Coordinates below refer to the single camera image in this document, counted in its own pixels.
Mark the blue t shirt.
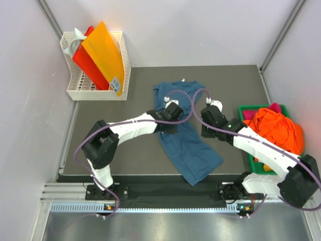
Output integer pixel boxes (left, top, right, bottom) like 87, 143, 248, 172
153, 81, 223, 186

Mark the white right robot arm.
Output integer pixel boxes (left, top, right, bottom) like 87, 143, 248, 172
201, 104, 320, 210

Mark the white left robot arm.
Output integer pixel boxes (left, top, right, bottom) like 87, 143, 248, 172
82, 100, 184, 199

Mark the pink t shirt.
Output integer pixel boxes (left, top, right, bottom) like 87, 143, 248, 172
239, 103, 282, 121

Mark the orange t shirt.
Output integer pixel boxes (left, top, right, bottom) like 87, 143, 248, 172
244, 108, 305, 155

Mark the green plastic bin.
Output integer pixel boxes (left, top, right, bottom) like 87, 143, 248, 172
238, 104, 289, 175

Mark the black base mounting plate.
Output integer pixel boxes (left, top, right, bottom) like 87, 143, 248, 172
84, 174, 261, 208

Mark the yellow t shirt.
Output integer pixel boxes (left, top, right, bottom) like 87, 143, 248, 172
263, 164, 273, 172

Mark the white perforated plastic basket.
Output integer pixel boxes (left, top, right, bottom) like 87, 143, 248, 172
64, 31, 131, 101

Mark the orange plastic board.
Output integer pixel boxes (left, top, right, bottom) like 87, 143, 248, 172
81, 22, 125, 96

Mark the red plastic board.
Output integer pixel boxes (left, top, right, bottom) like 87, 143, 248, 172
72, 40, 109, 90

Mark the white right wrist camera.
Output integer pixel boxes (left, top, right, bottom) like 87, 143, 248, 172
206, 97, 223, 112

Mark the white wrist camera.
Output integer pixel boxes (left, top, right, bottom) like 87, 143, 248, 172
164, 96, 179, 108
206, 97, 223, 112

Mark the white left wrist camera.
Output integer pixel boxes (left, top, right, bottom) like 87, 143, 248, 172
164, 96, 179, 108

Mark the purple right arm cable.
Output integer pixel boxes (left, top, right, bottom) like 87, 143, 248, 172
191, 88, 321, 219

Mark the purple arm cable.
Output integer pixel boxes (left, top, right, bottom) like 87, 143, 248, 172
191, 88, 321, 219
74, 89, 193, 219

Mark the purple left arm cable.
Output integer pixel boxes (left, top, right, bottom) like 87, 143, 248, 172
74, 89, 193, 219

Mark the light blue plastic ring tool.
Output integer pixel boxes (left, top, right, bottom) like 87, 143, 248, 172
63, 28, 87, 58

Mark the grey slotted cable duct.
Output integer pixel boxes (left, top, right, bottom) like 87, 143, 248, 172
50, 202, 240, 213

